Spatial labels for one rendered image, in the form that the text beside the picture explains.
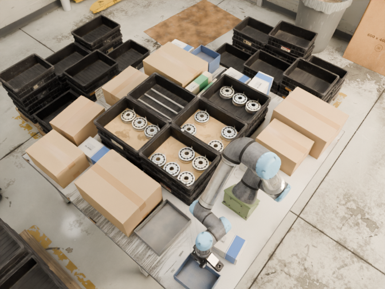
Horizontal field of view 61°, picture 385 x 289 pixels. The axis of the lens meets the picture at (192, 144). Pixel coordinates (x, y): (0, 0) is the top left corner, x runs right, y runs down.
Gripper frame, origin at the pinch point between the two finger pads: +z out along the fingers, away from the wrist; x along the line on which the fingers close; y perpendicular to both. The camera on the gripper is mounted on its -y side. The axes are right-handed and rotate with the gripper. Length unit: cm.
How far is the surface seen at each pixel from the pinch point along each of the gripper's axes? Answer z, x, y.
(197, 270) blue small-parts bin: 4.8, 4.0, 2.2
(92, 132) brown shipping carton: 0, -26, 115
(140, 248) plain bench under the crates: 5.3, 13.4, 35.1
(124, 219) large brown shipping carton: -14.8, 10.8, 45.9
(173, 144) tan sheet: -8, -47, 59
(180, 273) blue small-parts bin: 4.8, 10.6, 8.5
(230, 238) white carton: -3.7, -18.9, -3.2
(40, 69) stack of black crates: 26, -58, 228
